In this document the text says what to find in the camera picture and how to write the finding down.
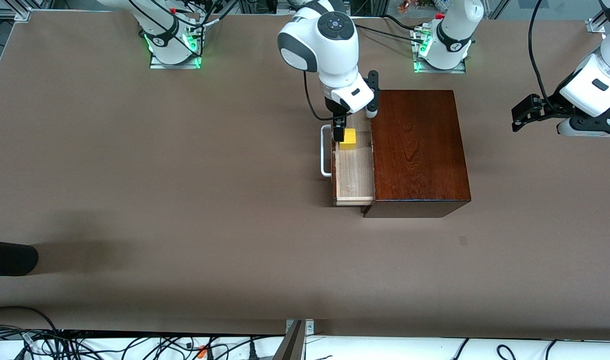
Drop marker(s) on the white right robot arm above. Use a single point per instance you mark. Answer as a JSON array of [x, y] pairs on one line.
[[330, 45]]

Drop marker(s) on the black ribbed cylinder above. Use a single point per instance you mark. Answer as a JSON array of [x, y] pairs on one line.
[[10, 257]]

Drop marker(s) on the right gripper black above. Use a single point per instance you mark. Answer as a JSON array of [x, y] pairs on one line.
[[334, 108]]

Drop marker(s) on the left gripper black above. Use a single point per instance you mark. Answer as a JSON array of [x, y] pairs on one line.
[[549, 107]]

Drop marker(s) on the yellow block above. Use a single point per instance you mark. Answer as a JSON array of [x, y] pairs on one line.
[[350, 137]]

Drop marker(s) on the table cover sheet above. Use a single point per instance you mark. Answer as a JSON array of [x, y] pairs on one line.
[[185, 225]]

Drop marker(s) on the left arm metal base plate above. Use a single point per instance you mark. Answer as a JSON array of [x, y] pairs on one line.
[[440, 71]]

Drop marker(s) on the dark brown wooden cabinet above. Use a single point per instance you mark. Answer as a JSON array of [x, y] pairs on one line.
[[425, 160]]

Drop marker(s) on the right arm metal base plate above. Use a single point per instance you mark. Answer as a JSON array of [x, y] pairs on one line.
[[175, 65]]

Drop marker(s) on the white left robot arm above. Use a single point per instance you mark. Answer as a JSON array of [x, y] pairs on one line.
[[455, 30]]

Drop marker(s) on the dark grey mounting bar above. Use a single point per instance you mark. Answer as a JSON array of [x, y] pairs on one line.
[[292, 345]]

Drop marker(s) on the small metal bracket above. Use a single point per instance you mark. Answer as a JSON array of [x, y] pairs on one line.
[[310, 327]]

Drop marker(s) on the aluminium frame profile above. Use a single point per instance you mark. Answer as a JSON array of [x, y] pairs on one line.
[[595, 26], [10, 14]]

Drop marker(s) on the small grey tape patch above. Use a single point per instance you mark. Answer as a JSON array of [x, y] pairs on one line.
[[463, 240]]

